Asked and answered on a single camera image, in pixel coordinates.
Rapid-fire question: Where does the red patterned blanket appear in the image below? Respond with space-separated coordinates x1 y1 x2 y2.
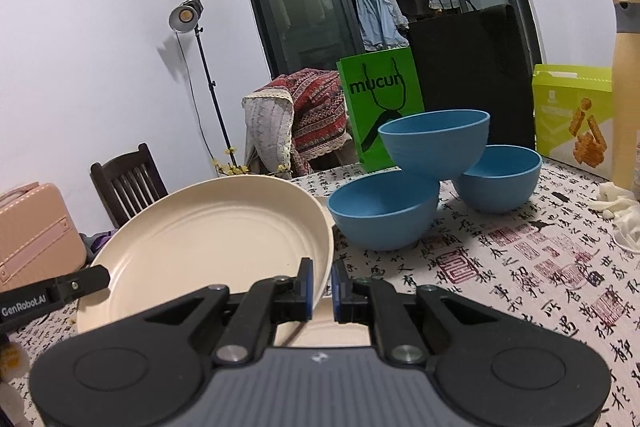
241 69 353 175

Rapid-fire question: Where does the green paper bag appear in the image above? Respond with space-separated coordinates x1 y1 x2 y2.
336 47 426 174

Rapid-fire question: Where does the dark wooden chair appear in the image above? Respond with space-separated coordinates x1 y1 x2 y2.
90 143 170 230

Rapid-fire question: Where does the dark sliding glass door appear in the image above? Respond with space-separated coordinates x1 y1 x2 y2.
234 0 546 158

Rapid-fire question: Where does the cream plate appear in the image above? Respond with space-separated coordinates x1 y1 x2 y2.
76 175 335 334
274 294 375 349

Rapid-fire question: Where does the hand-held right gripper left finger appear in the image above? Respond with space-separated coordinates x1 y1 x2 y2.
145 258 317 367

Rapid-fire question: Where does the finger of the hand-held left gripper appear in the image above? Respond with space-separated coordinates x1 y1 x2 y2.
59 264 111 306

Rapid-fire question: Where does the pink small suitcase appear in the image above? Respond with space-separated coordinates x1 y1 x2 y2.
0 183 88 280

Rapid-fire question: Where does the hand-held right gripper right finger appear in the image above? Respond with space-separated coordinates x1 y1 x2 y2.
330 258 494 367

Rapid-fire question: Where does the black paper bag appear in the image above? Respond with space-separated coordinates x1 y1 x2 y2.
407 0 538 152

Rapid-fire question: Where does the calligraphy print tablecloth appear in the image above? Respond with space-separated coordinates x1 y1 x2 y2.
0 154 640 427

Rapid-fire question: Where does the blue bowl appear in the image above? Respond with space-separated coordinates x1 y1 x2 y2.
378 109 491 182
452 145 543 214
327 179 441 252

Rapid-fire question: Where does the grey purple cloth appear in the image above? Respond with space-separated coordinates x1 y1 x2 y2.
80 229 118 265

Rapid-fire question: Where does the studio light on stand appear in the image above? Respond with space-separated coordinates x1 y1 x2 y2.
168 0 241 170

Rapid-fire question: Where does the beige bottle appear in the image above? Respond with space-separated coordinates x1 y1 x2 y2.
610 0 640 202

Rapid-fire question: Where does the yellow flower branch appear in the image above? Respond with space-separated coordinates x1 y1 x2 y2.
210 146 291 180

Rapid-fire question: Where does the green snack box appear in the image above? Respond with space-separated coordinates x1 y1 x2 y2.
531 64 615 178

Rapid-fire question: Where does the white glove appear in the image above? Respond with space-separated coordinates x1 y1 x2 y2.
590 181 640 253

